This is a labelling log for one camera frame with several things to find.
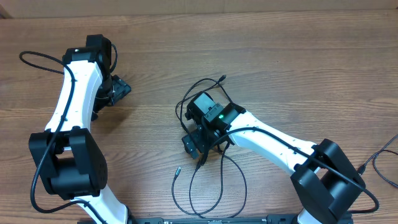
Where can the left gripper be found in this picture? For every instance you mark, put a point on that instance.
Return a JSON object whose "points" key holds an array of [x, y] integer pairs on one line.
{"points": [[121, 87]]}

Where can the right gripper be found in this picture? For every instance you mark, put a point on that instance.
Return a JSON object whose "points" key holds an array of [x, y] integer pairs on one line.
{"points": [[197, 137]]}

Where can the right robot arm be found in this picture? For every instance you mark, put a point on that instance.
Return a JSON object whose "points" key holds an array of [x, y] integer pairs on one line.
{"points": [[325, 181]]}

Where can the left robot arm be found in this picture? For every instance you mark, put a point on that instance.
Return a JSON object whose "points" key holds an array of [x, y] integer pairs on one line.
{"points": [[70, 167]]}

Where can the cardboard wall panel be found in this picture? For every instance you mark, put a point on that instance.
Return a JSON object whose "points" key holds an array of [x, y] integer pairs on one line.
{"points": [[12, 9]]}

